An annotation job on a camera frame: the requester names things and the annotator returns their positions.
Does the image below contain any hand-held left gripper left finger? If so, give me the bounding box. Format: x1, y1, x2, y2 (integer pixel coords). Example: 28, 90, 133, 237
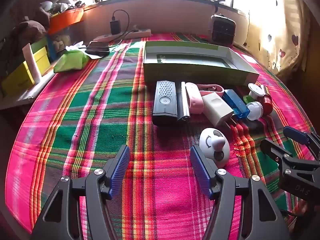
30, 144, 131, 240

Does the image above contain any pink case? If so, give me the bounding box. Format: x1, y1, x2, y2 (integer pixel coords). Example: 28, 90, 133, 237
185, 82, 204, 114

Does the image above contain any plaid blanket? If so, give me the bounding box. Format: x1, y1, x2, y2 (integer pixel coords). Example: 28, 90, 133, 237
5, 32, 315, 240

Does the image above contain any red-capped bottle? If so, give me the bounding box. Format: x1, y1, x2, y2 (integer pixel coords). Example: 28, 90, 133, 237
260, 85, 273, 114

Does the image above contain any black strap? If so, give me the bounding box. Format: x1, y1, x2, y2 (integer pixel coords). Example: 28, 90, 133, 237
211, 0, 225, 14

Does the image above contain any white power strip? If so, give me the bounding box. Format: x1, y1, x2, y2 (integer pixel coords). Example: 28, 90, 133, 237
93, 28, 152, 42

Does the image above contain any orange box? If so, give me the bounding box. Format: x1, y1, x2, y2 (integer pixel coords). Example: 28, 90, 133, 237
47, 8, 84, 35

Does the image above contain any pile of assorted clutter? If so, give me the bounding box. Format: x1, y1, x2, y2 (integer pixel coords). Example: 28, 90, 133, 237
40, 0, 85, 14

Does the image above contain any white tube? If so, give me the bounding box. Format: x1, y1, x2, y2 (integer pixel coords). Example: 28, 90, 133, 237
22, 43, 42, 84

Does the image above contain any yellow box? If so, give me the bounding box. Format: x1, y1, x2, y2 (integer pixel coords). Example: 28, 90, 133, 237
1, 47, 49, 93

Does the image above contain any black phone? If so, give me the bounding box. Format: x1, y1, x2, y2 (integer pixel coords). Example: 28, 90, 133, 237
85, 41, 110, 57

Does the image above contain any white tissue paper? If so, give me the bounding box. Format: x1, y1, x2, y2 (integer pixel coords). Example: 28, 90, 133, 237
65, 41, 88, 52

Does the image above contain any brown checked cloth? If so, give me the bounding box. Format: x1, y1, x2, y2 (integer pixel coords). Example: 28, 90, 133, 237
10, 21, 47, 43

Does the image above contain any blue box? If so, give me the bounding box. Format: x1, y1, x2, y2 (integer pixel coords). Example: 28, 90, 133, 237
47, 36, 57, 60

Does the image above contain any pink hook clip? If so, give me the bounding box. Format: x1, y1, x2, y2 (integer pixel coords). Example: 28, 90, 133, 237
196, 84, 224, 97

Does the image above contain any panda toy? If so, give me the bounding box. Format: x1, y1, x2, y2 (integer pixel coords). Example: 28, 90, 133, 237
199, 127, 230, 167

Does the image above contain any heart print curtain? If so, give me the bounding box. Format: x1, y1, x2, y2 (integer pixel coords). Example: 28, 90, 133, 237
232, 0, 310, 80

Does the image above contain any clear ribbed cap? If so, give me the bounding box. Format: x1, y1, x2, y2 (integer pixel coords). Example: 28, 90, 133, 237
246, 101, 264, 120

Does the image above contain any clear storage box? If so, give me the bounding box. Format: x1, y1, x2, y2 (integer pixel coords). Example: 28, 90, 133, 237
51, 29, 72, 53

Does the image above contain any black cable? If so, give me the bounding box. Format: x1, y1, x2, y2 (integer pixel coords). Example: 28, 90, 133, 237
110, 9, 130, 50

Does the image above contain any black perforated remote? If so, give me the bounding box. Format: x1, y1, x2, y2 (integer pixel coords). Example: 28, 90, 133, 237
152, 80, 179, 127

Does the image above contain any green cardboard box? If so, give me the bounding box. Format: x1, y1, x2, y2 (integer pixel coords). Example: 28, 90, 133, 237
142, 41, 260, 87

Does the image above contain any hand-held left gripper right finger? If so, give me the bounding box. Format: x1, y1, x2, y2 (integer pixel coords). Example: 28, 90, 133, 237
190, 145, 292, 240

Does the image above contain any green and white suction stand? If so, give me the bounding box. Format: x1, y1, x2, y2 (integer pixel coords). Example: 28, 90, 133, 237
244, 83, 263, 104

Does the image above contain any white side ledge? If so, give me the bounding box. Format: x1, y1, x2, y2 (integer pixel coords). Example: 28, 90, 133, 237
0, 75, 58, 110

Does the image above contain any grey portable heater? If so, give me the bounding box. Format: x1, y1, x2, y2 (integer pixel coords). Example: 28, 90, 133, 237
211, 14, 237, 45

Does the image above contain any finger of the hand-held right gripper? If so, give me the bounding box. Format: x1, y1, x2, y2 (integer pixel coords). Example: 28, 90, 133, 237
283, 126, 320, 160
260, 139, 320, 180

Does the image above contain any green tissue pack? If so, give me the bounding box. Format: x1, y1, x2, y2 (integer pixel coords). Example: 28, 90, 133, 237
54, 49, 90, 73

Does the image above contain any white charger plug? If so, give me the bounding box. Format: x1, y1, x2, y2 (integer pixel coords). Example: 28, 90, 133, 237
201, 92, 238, 130

